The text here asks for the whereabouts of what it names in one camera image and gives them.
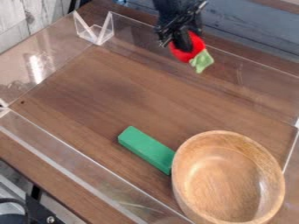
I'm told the red plush strawberry toy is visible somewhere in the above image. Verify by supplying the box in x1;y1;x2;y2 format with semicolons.
170;31;215;74

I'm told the green rectangular block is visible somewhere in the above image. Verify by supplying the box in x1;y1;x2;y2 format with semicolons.
118;126;175;175

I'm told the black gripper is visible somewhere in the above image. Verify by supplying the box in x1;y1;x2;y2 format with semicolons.
154;0;209;53

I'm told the black clamp with cable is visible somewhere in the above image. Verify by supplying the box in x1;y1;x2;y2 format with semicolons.
0;186;66;224

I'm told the clear acrylic front wall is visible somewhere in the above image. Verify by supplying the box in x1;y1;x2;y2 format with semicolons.
0;108;193;224

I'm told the wooden bowl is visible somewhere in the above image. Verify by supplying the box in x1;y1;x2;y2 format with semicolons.
173;130;286;224

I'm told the clear acrylic back wall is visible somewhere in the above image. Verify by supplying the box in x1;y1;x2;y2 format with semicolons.
110;12;299;128

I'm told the clear acrylic corner bracket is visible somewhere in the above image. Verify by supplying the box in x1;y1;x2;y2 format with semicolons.
72;11;115;46

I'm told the clear acrylic wall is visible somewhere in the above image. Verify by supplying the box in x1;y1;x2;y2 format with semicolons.
110;12;299;128
0;108;193;224

